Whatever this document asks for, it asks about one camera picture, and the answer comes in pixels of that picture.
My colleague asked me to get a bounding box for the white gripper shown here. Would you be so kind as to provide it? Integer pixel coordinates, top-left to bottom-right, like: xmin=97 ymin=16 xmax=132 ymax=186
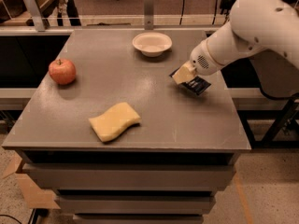
xmin=172 ymin=39 xmax=223 ymax=84

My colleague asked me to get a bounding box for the dark blue rxbar wrapper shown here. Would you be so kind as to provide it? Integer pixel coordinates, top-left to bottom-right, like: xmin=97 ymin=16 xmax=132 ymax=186
xmin=178 ymin=76 xmax=210 ymax=95

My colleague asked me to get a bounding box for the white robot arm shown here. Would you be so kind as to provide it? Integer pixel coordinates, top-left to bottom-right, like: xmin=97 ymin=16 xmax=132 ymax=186
xmin=171 ymin=0 xmax=299 ymax=84

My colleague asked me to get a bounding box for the red apple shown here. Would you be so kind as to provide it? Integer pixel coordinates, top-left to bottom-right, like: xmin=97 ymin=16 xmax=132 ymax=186
xmin=49 ymin=59 xmax=77 ymax=85

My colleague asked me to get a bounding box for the white bowl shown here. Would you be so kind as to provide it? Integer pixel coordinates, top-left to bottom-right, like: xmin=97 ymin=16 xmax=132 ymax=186
xmin=132 ymin=32 xmax=172 ymax=57

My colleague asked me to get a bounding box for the grey drawer cabinet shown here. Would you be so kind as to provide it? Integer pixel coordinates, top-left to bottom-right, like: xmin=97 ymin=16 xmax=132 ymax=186
xmin=3 ymin=29 xmax=250 ymax=224

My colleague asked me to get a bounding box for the yellow sponge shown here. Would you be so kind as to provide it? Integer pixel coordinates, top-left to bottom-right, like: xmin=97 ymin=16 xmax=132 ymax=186
xmin=89 ymin=102 xmax=141 ymax=143

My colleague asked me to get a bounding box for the cardboard piece on floor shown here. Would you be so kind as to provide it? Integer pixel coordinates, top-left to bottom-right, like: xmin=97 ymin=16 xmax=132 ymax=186
xmin=2 ymin=153 xmax=60 ymax=209

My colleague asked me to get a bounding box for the middle metal railing bracket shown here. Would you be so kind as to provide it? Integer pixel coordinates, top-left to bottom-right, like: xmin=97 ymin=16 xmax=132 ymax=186
xmin=143 ymin=0 xmax=154 ymax=30

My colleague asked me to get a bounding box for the metal railing bracket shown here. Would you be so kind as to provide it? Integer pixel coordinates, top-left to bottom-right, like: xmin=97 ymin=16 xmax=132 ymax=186
xmin=143 ymin=0 xmax=154 ymax=30
xmin=23 ymin=0 xmax=46 ymax=32

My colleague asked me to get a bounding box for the left metal railing bracket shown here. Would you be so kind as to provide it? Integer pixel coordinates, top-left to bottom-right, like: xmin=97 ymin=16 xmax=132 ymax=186
xmin=23 ymin=0 xmax=46 ymax=32

